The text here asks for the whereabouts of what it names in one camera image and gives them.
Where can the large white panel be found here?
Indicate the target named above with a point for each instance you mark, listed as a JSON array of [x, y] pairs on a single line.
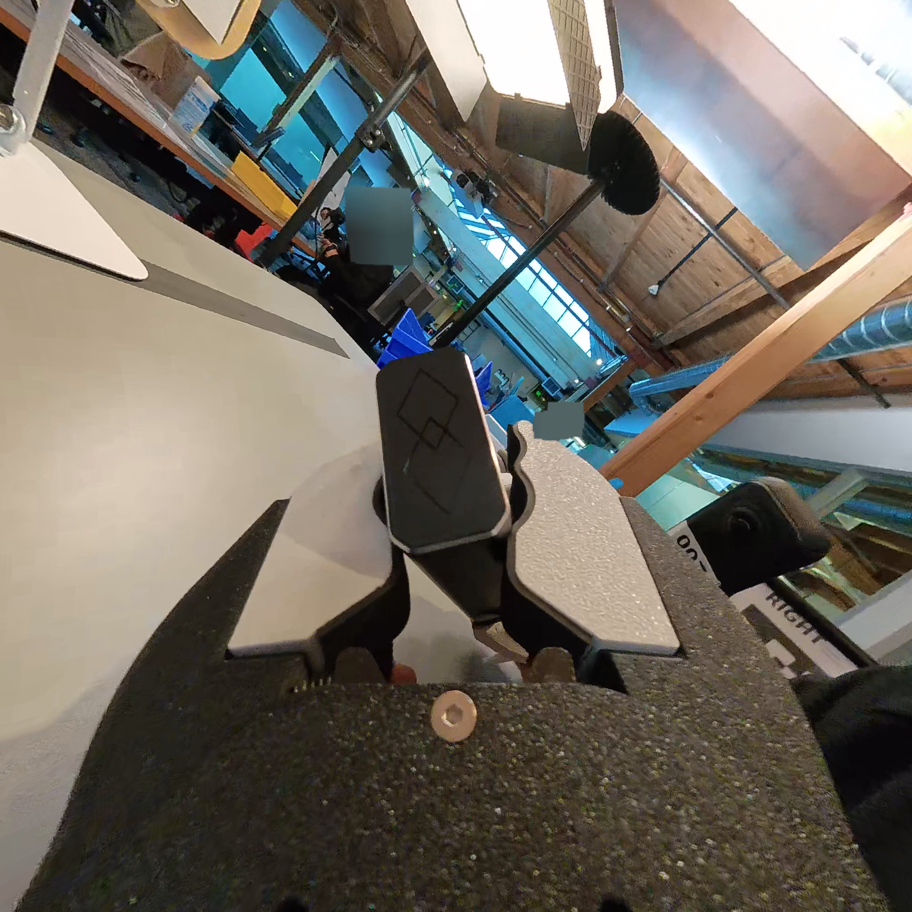
[[748, 107]]

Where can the white container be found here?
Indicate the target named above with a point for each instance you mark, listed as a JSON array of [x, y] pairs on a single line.
[[196, 105]]

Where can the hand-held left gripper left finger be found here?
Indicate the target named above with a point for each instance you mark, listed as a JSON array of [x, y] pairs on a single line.
[[313, 570]]

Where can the grey desk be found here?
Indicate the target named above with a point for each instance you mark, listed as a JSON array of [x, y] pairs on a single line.
[[142, 463]]

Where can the black pole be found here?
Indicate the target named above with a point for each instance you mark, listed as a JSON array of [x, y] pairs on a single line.
[[342, 162]]

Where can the wooden post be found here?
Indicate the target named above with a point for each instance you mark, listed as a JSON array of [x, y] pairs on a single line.
[[784, 342]]

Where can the black light stand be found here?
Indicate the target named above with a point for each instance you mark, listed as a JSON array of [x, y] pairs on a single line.
[[627, 164]]

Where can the yellow box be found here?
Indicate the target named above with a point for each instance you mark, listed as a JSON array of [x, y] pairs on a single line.
[[263, 182]]

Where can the blue storage bin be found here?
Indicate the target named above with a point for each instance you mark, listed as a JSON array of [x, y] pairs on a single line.
[[402, 342]]

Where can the wooden display board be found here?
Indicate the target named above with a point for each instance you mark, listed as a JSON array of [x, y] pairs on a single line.
[[214, 50]]

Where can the long wooden table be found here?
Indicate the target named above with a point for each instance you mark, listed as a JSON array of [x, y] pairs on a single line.
[[107, 71]]

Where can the person's right forearm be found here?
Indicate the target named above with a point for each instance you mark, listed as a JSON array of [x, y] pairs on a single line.
[[869, 748]]

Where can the silver ventilation duct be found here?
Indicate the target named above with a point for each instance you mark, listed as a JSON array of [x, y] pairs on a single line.
[[869, 328]]

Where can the black USB hub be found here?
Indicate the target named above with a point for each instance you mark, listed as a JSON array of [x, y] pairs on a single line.
[[434, 456]]

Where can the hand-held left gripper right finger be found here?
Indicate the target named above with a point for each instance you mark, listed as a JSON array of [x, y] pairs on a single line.
[[584, 556]]

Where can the white document stand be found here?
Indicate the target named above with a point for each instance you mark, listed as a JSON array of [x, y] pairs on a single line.
[[64, 214]]

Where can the studio light panel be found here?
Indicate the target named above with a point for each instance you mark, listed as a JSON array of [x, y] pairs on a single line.
[[513, 43]]

